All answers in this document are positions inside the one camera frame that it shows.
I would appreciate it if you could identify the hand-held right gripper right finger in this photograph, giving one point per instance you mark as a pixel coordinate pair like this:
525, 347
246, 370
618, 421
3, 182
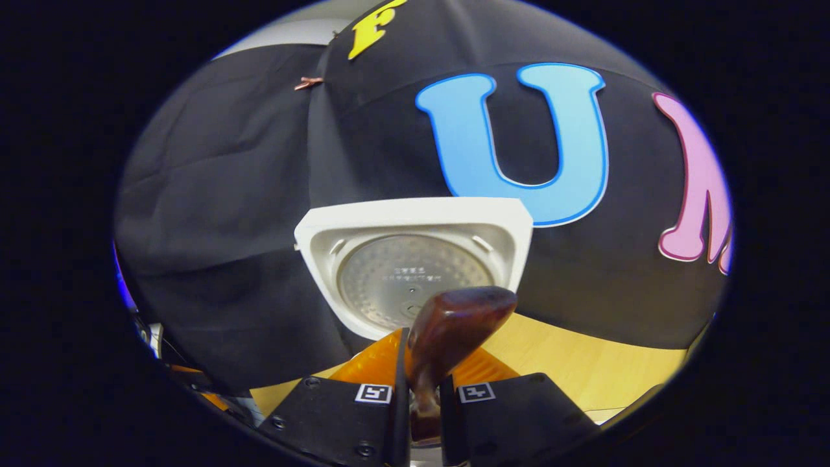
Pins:
525, 421

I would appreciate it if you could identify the black backdrop cloth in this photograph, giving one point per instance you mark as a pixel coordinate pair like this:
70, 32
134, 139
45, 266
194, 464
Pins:
246, 194

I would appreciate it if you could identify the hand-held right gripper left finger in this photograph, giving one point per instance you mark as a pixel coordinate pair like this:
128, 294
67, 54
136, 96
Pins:
331, 421

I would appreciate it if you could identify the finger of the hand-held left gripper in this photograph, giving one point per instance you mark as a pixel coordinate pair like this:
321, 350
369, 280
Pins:
217, 401

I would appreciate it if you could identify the white rice cooker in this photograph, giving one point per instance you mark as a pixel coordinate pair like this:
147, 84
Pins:
415, 220

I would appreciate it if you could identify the brown wooden spoon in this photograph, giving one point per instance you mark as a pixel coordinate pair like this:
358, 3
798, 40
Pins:
454, 324

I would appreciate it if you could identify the copper cloth clip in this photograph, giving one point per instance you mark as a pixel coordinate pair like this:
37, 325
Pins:
308, 82

